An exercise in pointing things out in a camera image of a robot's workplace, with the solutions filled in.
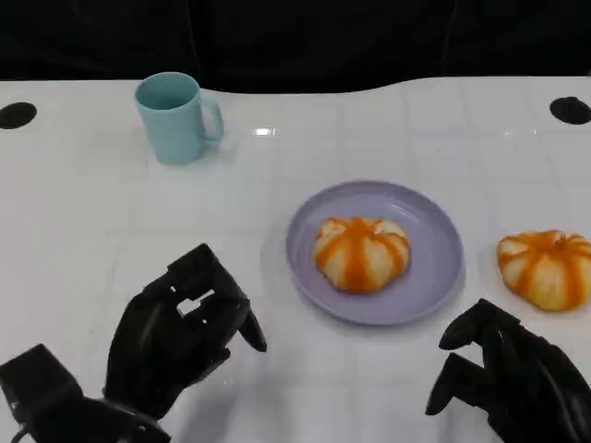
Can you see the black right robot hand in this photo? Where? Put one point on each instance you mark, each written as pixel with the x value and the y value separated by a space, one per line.
pixel 535 383

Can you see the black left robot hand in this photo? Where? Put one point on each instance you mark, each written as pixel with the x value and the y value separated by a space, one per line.
pixel 148 355

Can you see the orange white toy bread roll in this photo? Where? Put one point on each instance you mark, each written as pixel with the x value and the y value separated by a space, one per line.
pixel 362 256
pixel 545 272

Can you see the lilac plate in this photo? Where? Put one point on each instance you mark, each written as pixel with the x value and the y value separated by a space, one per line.
pixel 434 277

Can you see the pale green mug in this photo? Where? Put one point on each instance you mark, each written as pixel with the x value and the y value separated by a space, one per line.
pixel 173 131

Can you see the black oval table grommet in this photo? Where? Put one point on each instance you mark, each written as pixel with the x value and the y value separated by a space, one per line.
pixel 16 115
pixel 571 111

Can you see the black draped cloth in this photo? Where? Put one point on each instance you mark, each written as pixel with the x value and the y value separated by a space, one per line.
pixel 295 37

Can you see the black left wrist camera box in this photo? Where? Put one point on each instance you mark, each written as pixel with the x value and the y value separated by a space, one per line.
pixel 37 383

